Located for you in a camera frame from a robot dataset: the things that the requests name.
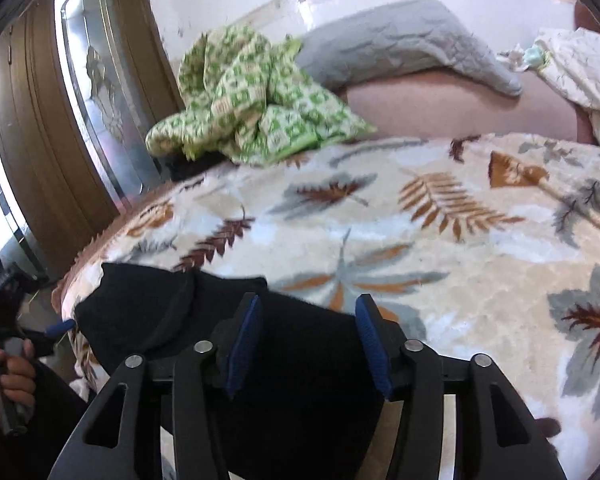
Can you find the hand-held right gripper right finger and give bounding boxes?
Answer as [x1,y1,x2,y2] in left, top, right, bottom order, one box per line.
[355,294,568,480]

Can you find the leaf print fleece blanket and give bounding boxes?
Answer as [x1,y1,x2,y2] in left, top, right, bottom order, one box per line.
[60,132,600,480]

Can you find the grey quilted blanket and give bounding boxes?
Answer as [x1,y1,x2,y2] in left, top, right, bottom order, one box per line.
[295,0,524,99]

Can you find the pink bed sheet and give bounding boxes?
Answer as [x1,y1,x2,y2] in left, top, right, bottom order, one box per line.
[342,0,600,147]

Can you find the person's dark clothing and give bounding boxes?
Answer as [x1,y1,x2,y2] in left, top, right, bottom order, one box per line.
[0,357,93,480]

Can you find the white floral quilt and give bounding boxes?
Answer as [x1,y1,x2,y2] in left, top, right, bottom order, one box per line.
[532,27,600,149]

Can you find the wooden door with glass panel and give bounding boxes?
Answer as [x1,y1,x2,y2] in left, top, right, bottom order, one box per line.
[0,0,191,281]

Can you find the person's left hand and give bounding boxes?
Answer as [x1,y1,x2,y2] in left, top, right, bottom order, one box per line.
[0,340,38,412]

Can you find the dark cloth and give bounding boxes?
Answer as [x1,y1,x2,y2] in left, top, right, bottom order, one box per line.
[167,152,226,183]

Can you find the black pants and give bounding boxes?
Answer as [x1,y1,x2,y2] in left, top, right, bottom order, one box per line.
[72,262,412,480]

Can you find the green checkered quilt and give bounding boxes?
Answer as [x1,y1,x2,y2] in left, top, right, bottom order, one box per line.
[145,25,379,167]

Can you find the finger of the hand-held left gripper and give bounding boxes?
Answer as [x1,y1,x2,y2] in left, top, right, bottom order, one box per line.
[30,319,77,357]

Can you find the pale green cloth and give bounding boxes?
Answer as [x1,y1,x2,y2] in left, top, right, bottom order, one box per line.
[520,44,548,69]

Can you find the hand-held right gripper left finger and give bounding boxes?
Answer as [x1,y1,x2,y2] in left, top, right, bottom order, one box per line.
[47,292,265,480]

